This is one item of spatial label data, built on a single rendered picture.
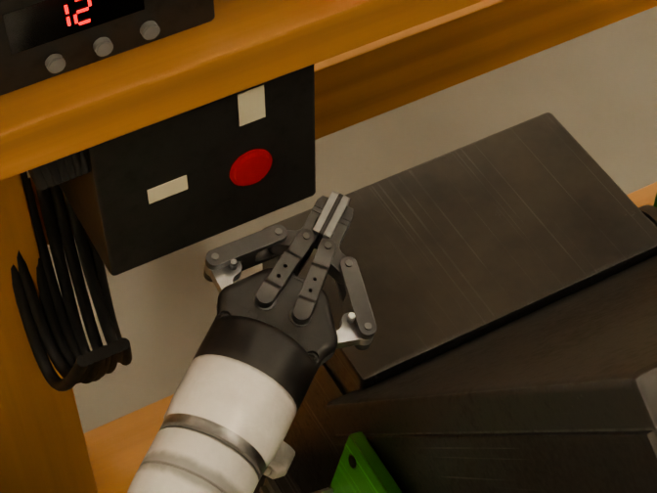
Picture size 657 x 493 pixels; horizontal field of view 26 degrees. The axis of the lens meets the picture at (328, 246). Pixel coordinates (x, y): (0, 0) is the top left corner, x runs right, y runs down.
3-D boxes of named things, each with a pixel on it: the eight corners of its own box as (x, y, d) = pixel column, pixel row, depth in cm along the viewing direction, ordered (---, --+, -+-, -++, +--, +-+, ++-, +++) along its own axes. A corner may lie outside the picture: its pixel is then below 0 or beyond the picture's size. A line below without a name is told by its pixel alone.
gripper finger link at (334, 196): (321, 233, 96) (342, 191, 98) (312, 229, 96) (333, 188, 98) (317, 248, 98) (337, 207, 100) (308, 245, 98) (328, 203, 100)
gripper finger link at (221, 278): (225, 310, 92) (258, 300, 93) (202, 249, 94) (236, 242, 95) (222, 326, 95) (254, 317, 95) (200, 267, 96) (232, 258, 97)
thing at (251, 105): (320, 199, 108) (319, 52, 97) (113, 283, 103) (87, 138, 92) (246, 99, 115) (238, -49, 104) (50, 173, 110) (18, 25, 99)
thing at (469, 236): (612, 456, 146) (674, 243, 120) (354, 587, 137) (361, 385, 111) (513, 330, 156) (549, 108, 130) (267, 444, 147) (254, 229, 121)
